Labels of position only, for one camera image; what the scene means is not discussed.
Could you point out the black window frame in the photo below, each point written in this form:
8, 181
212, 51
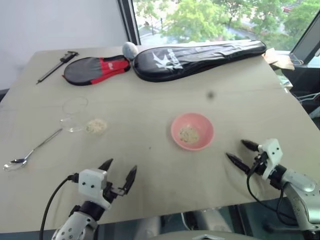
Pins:
130, 22

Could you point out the pink bowl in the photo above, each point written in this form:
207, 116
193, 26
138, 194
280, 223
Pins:
200, 122

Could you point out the pale food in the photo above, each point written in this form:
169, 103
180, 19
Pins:
189, 135

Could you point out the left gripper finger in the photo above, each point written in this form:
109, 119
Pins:
107, 165
130, 178

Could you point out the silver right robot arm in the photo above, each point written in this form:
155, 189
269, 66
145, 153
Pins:
300, 192

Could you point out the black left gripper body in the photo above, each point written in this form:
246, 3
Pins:
112, 191

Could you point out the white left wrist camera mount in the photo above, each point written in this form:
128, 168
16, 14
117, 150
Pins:
91, 180

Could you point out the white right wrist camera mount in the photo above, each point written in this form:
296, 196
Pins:
272, 152

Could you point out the red and black racket cover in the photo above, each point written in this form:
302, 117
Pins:
85, 71

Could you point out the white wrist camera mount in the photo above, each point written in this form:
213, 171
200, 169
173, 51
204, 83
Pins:
272, 152
91, 180

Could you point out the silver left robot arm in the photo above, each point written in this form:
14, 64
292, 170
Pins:
75, 225

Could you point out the pile of grains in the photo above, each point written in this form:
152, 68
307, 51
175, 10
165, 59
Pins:
97, 126

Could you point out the metal spoon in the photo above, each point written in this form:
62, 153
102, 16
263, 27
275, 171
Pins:
32, 152

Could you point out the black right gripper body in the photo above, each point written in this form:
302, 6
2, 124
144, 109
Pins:
262, 163

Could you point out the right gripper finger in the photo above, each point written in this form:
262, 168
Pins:
238, 163
251, 145

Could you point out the clear glass cup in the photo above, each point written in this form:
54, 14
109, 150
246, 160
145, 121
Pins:
73, 117

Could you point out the black vernier caliper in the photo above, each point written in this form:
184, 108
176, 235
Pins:
53, 68

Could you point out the long black racket bag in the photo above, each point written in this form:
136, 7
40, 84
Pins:
190, 61

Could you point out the grey rounded robot body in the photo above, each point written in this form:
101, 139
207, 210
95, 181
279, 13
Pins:
207, 221

